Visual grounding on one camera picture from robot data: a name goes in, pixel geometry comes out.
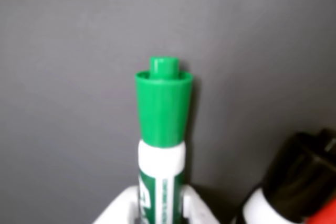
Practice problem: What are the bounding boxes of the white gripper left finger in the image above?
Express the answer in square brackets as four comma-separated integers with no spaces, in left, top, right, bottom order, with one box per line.
[93,185,141,224]

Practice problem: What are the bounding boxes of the green dry erase marker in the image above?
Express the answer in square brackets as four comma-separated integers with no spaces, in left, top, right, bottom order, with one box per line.
[134,55,195,224]

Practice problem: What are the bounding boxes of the black dry erase marker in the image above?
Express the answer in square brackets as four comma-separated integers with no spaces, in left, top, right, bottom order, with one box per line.
[236,128,336,224]

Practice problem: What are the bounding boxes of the red dry erase marker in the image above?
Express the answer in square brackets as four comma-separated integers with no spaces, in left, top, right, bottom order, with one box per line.
[306,197,336,224]

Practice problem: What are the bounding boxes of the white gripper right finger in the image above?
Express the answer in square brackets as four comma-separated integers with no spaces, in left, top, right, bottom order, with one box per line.
[182,186,224,224]

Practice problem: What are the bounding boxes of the grey mat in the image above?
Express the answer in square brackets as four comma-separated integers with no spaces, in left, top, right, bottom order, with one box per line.
[0,0,336,224]

